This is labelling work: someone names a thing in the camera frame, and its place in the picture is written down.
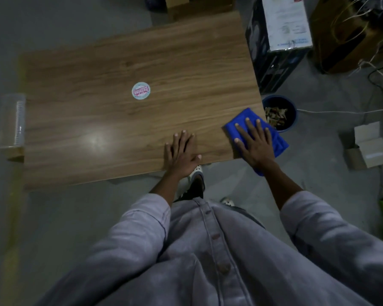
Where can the person's right hand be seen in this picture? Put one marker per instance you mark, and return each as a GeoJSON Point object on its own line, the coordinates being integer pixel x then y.
{"type": "Point", "coordinates": [258, 149]}

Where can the person's left hand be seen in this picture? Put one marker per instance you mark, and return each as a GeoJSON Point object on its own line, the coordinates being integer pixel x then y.
{"type": "Point", "coordinates": [182, 159]}

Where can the blue cloth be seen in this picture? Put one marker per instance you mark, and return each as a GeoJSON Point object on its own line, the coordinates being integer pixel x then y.
{"type": "Point", "coordinates": [236, 124]}

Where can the blue round waste bin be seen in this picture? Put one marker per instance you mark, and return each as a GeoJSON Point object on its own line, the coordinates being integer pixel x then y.
{"type": "Point", "coordinates": [292, 119]}

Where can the round white foil lid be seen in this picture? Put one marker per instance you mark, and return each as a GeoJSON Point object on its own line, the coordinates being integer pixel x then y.
{"type": "Point", "coordinates": [141, 90]}

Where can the person's left forearm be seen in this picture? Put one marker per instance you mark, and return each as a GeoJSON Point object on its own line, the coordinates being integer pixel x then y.
{"type": "Point", "coordinates": [166, 188]}

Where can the person's right forearm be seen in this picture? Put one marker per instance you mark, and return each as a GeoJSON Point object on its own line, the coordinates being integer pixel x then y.
{"type": "Point", "coordinates": [281, 184]}

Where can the white perforated shoe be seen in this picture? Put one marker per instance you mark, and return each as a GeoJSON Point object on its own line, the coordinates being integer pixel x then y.
{"type": "Point", "coordinates": [227, 202]}
{"type": "Point", "coordinates": [196, 171]}

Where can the black trousers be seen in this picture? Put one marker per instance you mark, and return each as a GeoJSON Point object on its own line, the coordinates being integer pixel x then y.
{"type": "Point", "coordinates": [194, 189]}

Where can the wooden table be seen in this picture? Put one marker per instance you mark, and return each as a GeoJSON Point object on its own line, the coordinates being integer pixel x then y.
{"type": "Point", "coordinates": [99, 140]}

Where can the light denim shirt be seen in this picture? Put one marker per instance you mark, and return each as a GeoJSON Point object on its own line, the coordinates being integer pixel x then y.
{"type": "Point", "coordinates": [210, 258]}

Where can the small open white carton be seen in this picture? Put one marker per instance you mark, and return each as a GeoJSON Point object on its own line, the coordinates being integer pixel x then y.
{"type": "Point", "coordinates": [368, 149]}

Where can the large brown cardboard box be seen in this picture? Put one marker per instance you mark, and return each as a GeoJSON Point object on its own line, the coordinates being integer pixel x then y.
{"type": "Point", "coordinates": [335, 54]}

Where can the black box with white label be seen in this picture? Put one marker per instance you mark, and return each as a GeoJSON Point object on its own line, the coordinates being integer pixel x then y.
{"type": "Point", "coordinates": [287, 22]}

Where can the dark blue small box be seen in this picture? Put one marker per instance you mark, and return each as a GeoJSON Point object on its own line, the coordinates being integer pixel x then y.
{"type": "Point", "coordinates": [154, 3]}

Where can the taped brown cardboard box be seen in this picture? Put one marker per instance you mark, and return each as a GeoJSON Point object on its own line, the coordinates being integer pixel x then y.
{"type": "Point", "coordinates": [14, 153]}

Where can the clear plastic box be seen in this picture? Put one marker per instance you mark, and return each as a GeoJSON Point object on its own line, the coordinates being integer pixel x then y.
{"type": "Point", "coordinates": [11, 121]}

